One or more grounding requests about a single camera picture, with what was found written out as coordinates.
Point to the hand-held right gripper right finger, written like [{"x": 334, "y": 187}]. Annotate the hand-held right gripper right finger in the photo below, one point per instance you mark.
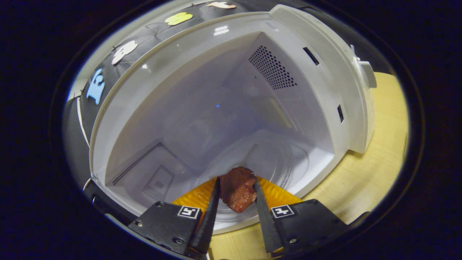
[{"x": 267, "y": 227}]

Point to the white microwave oven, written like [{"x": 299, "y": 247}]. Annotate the white microwave oven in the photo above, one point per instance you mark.
[{"x": 216, "y": 108}]

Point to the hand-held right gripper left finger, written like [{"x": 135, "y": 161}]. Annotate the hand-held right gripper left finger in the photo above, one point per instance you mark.
[{"x": 207, "y": 225}]

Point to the brown meat piece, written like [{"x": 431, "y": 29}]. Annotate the brown meat piece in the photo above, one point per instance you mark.
[{"x": 238, "y": 189}]

